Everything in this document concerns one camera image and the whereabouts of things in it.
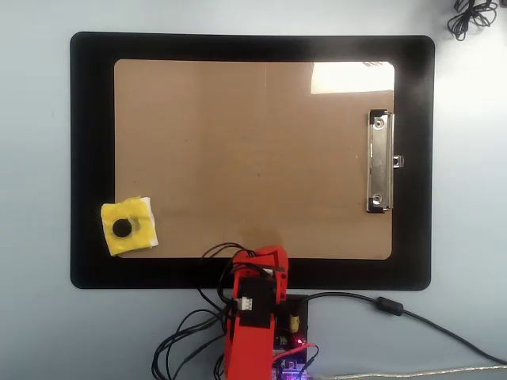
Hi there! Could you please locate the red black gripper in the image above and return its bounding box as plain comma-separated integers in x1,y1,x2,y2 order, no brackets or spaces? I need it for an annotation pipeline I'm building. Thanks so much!
231,245,290,302

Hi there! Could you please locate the yellow sponge with black knob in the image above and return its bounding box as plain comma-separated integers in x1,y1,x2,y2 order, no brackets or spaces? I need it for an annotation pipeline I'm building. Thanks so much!
100,193,159,258

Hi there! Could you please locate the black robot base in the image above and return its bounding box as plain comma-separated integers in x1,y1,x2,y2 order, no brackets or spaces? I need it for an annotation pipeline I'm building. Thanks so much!
273,294,310,365

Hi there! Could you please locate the robot controller circuit board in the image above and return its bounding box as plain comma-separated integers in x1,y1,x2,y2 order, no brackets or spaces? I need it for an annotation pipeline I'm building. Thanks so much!
273,334,312,380

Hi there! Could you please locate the brown clipboard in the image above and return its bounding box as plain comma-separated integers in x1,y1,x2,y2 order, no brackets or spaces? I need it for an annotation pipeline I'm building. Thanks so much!
113,59,396,261

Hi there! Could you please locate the silver metal clipboard clip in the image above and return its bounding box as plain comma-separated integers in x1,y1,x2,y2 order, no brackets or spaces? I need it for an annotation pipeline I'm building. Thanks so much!
364,108,405,215

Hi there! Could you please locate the black desk mat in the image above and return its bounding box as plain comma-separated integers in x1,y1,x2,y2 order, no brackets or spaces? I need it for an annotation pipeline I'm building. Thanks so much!
70,31,436,291

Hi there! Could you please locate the black servo wire bundle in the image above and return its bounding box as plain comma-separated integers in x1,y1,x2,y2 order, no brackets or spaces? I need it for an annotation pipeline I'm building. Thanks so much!
152,241,257,380

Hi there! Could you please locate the thin red wire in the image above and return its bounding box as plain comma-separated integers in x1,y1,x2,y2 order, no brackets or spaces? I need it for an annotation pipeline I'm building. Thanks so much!
273,342,320,377

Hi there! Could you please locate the black power cable with ferrite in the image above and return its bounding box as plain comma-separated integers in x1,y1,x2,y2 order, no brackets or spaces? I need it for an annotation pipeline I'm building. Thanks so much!
288,291,507,365

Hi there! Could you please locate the silver USB cable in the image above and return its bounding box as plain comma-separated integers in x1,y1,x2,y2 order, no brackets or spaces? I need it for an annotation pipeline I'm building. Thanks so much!
308,363,507,380

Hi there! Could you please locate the coiled black cable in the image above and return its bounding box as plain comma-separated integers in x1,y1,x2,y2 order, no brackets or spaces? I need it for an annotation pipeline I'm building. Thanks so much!
446,0,498,42

